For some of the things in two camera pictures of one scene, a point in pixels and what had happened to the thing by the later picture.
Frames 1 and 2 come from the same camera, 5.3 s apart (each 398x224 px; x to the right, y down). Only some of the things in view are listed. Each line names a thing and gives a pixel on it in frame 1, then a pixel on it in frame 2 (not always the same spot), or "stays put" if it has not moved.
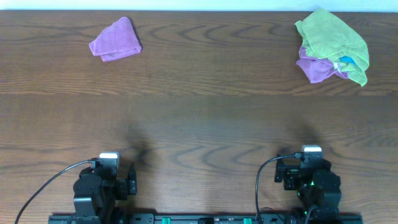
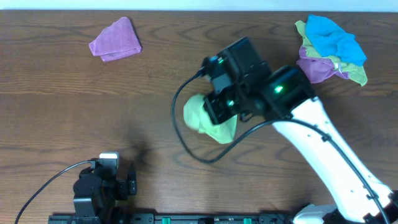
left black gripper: (131, 185) stays put
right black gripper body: (291, 182) → (227, 105)
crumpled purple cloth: (317, 69) stays put
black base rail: (206, 219) stays put
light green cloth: (326, 36) → (197, 117)
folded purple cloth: (118, 40) stays put
